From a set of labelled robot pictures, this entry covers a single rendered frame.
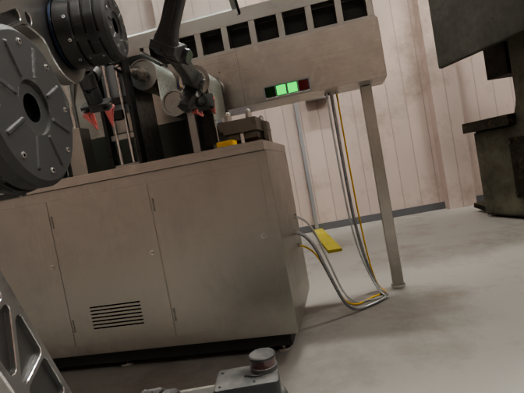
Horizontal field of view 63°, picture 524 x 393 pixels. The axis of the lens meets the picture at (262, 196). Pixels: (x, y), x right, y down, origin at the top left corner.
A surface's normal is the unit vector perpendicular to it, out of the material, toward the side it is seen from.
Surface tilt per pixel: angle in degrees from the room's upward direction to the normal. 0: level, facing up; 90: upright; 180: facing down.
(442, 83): 90
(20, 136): 90
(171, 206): 90
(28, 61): 90
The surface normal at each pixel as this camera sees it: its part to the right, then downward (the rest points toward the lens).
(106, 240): -0.18, 0.08
